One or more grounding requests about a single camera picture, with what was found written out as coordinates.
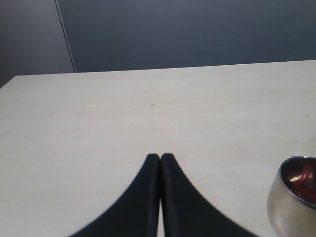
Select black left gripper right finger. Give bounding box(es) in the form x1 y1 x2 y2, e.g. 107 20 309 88
161 153 254 237

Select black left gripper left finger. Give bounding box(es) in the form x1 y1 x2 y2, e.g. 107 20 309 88
72 154 161 237

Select stainless steel cup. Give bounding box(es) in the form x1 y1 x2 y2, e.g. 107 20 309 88
267 156 316 237

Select red candies inside cup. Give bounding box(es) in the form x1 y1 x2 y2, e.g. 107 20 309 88
286 161 316 205

